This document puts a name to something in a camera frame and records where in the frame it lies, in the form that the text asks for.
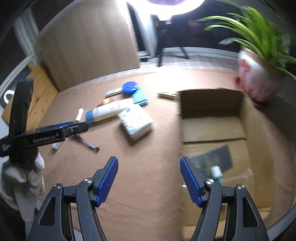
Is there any white usb wall charger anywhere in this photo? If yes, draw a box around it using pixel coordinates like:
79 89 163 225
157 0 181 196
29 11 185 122
52 141 64 151

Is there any clear black gel pen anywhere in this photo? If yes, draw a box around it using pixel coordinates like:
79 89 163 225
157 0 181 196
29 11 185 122
69 135 100 153

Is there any blue round tape measure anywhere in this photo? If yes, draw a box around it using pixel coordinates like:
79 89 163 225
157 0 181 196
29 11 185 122
122 81 138 95

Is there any cream patterned stick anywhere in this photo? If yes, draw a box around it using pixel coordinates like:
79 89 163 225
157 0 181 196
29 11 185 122
105 88 123 98

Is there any bright ring light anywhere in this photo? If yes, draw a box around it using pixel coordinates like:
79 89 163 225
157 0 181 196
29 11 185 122
115 0 205 21

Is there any large cream lotion tube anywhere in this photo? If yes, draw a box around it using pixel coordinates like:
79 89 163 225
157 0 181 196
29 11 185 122
85 98 133 123

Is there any small pink bottle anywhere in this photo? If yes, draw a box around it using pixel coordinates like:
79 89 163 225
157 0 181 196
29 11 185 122
74 105 84 123

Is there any patterned tissue pack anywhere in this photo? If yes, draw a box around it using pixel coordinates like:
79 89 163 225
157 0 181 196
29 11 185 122
117 104 154 140

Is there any brown cardboard box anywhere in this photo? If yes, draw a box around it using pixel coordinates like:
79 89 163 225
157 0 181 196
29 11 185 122
180 89 275 240

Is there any green spider plant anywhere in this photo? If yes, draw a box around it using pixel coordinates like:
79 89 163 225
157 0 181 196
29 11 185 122
197 1 295 78

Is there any black tripod stand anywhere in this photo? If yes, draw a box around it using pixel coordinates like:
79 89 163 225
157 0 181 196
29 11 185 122
153 15 189 67

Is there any white red flower pot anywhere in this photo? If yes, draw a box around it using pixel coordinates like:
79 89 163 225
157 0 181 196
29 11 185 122
235 46 287 104

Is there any red yellow small toy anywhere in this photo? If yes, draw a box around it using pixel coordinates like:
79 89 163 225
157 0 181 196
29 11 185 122
96 98 114 108

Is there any green lip balm tube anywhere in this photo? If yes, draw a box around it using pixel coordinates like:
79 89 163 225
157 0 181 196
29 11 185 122
210 165 224 185

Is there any gold rectangular bar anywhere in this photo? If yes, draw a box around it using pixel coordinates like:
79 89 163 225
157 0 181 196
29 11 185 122
158 92 179 100

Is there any dark card in box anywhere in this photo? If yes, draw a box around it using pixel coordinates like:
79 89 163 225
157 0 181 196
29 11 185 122
189 145 233 177

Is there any wooden headboard panel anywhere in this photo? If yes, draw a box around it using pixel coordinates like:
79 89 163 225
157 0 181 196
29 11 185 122
35 1 139 91

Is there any left white gloved hand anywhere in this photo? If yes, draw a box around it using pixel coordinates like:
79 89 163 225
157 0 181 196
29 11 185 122
1 154 45 223

